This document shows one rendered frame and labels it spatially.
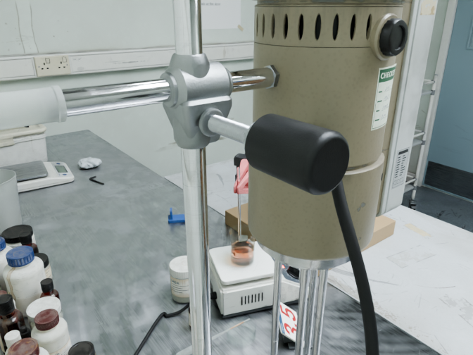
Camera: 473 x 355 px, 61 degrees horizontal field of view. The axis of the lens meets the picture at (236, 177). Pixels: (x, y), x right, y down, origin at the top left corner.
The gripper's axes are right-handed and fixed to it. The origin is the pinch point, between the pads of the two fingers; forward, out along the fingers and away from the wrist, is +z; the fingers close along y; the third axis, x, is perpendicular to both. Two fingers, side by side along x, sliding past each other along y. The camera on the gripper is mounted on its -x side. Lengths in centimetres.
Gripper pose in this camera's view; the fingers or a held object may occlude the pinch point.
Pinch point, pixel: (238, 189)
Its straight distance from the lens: 76.3
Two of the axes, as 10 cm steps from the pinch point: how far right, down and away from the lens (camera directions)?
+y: 8.7, 1.9, -4.5
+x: 0.3, 9.0, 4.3
